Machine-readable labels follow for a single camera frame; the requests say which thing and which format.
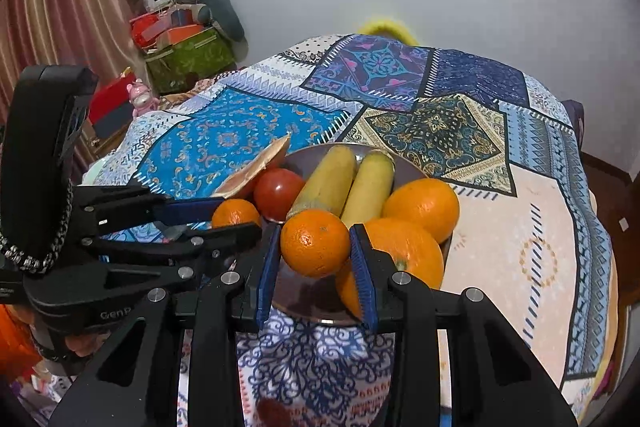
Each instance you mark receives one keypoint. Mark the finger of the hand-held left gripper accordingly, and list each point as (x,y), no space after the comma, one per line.
(225,234)
(192,209)

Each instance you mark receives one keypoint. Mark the pink toy figure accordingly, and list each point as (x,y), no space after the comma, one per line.
(140,97)

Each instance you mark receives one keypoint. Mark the grey plush pillow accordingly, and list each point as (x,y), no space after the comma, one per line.
(220,7)

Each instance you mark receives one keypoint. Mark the orange box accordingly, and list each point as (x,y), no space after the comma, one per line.
(187,32)

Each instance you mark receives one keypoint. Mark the flat red box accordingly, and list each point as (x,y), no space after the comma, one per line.
(112,99)

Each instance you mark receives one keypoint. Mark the person's left hand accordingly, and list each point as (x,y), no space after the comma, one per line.
(85,344)

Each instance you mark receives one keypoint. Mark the red tomato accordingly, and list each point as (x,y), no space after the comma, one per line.
(277,194)

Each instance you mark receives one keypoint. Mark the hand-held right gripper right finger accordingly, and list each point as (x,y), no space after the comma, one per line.
(362,277)

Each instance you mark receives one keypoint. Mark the patchwork printed blanket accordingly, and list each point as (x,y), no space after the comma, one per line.
(500,232)

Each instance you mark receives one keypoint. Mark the purple plate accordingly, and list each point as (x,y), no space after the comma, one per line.
(300,294)

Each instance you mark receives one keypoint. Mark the red gift box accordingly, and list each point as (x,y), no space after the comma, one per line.
(147,27)

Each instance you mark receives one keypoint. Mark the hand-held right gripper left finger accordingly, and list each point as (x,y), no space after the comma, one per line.
(265,277)

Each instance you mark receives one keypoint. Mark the large orange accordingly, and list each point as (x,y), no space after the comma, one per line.
(422,207)
(407,257)

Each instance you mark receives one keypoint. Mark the pomelo piece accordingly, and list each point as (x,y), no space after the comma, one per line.
(250,172)

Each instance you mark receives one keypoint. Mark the green patterned storage box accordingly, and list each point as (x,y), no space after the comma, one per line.
(192,57)

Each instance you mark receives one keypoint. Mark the small tangerine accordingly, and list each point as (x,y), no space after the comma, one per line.
(315,242)
(235,212)

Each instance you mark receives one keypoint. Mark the small red date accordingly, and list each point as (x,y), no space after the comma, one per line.
(274,412)

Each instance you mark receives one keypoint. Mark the dark chair back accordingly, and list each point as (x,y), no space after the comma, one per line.
(575,119)

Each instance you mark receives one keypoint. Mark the yellow corn cob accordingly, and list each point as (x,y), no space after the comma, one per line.
(325,179)
(367,187)

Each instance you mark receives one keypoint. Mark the yellow curved foam tube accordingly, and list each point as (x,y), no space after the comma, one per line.
(385,28)

